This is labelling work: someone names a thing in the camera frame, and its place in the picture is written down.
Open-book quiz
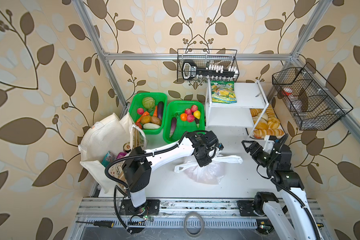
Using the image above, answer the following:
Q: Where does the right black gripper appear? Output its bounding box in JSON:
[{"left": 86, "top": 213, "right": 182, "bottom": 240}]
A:
[{"left": 242, "top": 139, "right": 276, "bottom": 171}]

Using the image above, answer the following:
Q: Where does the white plastic grocery bag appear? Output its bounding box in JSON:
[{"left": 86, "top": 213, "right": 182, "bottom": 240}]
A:
[{"left": 174, "top": 155, "right": 243, "bottom": 185}]

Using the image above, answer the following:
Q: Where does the green plastic basket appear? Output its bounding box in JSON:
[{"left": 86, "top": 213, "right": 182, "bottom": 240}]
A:
[
  {"left": 163, "top": 101, "right": 205, "bottom": 144},
  {"left": 129, "top": 92, "right": 168, "bottom": 135}
]

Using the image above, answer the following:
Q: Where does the green white drink can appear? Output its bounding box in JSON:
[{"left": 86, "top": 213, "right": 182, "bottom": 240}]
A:
[{"left": 123, "top": 143, "right": 132, "bottom": 153}]

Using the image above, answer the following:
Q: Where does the purple snack bag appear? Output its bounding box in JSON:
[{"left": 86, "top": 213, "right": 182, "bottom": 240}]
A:
[{"left": 117, "top": 152, "right": 127, "bottom": 160}]

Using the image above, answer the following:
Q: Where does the cream canvas tote bag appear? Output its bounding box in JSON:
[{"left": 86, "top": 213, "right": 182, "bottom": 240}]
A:
[{"left": 79, "top": 114, "right": 147, "bottom": 195}]

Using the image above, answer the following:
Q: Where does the teal red snack bag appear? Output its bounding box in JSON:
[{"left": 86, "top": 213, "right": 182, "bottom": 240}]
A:
[{"left": 102, "top": 151, "right": 117, "bottom": 167}]

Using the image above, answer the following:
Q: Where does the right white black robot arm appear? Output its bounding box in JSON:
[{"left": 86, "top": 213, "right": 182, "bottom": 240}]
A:
[{"left": 242, "top": 134, "right": 323, "bottom": 240}]

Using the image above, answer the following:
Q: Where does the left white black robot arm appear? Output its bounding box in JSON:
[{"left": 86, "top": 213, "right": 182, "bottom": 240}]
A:
[{"left": 105, "top": 130, "right": 224, "bottom": 210}]

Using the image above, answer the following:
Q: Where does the yellow lemon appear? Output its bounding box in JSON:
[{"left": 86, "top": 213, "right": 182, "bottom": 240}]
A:
[{"left": 193, "top": 111, "right": 201, "bottom": 120}]

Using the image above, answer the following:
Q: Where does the small purple eggplant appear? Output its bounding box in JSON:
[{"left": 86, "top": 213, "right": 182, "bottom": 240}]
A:
[{"left": 169, "top": 117, "right": 177, "bottom": 138}]

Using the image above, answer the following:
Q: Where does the orange fruit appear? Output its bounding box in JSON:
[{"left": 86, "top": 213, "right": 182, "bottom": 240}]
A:
[{"left": 180, "top": 113, "right": 188, "bottom": 122}]

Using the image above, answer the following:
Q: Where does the white two-tier shelf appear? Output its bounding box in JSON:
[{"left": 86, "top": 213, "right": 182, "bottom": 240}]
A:
[{"left": 205, "top": 80, "right": 269, "bottom": 138}]

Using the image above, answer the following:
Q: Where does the yellow green snack bag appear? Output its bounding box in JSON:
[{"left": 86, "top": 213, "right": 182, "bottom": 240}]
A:
[{"left": 211, "top": 81, "right": 237, "bottom": 104}]

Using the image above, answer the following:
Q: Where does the roll of clear tape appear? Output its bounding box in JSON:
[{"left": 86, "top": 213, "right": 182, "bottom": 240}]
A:
[{"left": 183, "top": 212, "right": 206, "bottom": 238}]

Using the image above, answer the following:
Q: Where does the brown potato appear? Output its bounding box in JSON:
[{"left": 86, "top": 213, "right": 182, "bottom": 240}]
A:
[{"left": 150, "top": 116, "right": 162, "bottom": 126}]

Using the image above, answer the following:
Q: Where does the white radish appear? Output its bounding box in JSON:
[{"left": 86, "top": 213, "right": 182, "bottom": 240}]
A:
[{"left": 143, "top": 123, "right": 161, "bottom": 130}]

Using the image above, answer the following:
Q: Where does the dark purple eggplant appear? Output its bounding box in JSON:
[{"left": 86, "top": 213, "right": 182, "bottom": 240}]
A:
[{"left": 157, "top": 101, "right": 164, "bottom": 120}]

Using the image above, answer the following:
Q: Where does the green cabbage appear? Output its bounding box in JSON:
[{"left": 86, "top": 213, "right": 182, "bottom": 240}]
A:
[{"left": 142, "top": 97, "right": 156, "bottom": 111}]

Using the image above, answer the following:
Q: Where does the left yellow black screwdriver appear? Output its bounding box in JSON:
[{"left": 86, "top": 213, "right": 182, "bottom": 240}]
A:
[{"left": 76, "top": 221, "right": 114, "bottom": 228}]

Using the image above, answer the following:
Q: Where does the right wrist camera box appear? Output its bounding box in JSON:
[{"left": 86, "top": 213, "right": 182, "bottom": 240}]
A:
[{"left": 263, "top": 135, "right": 278, "bottom": 154}]

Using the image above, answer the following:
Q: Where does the right black wire basket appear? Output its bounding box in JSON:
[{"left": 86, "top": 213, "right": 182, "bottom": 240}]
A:
[{"left": 272, "top": 62, "right": 354, "bottom": 131}]

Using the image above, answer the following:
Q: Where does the black wire basket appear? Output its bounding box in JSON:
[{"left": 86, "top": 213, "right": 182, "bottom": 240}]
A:
[
  {"left": 272, "top": 62, "right": 354, "bottom": 131},
  {"left": 177, "top": 48, "right": 240, "bottom": 83}
]

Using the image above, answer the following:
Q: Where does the back black wire basket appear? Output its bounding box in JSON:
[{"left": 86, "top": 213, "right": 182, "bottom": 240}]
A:
[{"left": 177, "top": 48, "right": 240, "bottom": 83}]

